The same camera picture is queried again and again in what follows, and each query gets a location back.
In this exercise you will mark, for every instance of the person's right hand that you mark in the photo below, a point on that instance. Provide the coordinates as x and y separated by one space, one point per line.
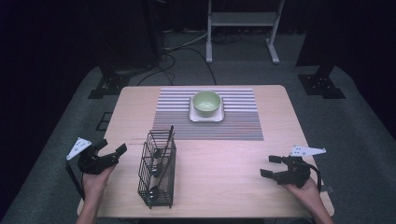
303 193

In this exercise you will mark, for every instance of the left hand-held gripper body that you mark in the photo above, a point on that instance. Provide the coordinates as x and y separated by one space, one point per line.
93 161

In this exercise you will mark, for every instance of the person's left hand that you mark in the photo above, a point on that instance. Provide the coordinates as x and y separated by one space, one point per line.
95 182

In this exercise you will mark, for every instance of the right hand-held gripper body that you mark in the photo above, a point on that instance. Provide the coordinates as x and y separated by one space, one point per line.
295 169

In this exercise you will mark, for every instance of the black spoon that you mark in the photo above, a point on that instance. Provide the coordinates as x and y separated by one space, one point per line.
155 169

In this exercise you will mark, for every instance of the white square plate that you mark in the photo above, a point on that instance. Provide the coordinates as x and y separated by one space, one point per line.
206 117

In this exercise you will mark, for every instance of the green bowl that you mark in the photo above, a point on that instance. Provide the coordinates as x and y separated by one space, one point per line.
206 103

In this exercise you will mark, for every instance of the black chopsticks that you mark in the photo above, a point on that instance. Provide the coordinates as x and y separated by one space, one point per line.
166 152

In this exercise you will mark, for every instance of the black stand base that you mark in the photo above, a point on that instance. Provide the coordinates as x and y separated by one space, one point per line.
322 84
109 84

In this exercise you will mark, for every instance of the white metal stand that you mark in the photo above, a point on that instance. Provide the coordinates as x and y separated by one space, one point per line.
243 21

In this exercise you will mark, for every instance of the striped placemat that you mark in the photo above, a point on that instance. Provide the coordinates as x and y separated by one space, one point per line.
236 121

